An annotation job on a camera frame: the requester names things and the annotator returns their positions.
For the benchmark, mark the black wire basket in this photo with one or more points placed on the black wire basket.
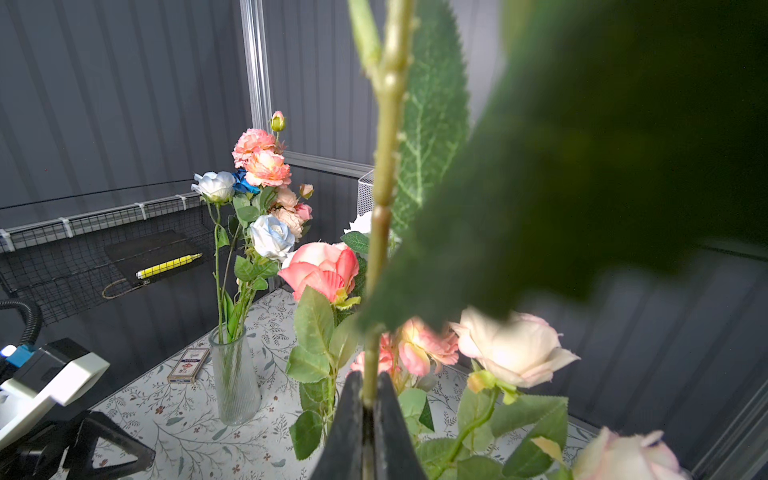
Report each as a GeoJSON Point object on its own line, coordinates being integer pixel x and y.
{"type": "Point", "coordinates": [71, 264]}

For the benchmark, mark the pale cream rose stem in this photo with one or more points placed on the pale cream rose stem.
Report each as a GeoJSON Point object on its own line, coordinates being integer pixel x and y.
{"type": "Point", "coordinates": [503, 431]}

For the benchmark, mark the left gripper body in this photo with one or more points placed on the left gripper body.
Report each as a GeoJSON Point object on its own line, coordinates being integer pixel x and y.
{"type": "Point", "coordinates": [38, 454]}

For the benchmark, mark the white blue rose stem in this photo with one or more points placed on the white blue rose stem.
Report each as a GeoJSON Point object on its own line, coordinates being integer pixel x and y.
{"type": "Point", "coordinates": [260, 249]}

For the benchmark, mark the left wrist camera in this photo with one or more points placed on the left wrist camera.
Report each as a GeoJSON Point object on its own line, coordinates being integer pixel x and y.
{"type": "Point", "coordinates": [57, 373]}

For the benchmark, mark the yellow marker in basket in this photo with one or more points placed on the yellow marker in basket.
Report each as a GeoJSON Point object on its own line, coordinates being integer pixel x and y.
{"type": "Point", "coordinates": [167, 266]}

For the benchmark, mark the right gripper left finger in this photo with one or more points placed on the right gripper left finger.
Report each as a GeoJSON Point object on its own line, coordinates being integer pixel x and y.
{"type": "Point", "coordinates": [341, 458]}

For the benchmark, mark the pink carnation spray stem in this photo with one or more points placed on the pink carnation spray stem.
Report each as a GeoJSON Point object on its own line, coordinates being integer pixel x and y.
{"type": "Point", "coordinates": [414, 351]}

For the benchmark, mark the clear ribbed glass vase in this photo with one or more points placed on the clear ribbed glass vase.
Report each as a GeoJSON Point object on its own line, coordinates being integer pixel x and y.
{"type": "Point", "coordinates": [237, 390]}

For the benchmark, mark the white rose spray stem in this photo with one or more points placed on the white rose spray stem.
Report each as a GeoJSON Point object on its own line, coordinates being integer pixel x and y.
{"type": "Point", "coordinates": [357, 236]}

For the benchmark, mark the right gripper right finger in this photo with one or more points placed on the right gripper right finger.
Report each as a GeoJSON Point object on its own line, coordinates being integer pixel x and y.
{"type": "Point", "coordinates": [394, 455]}

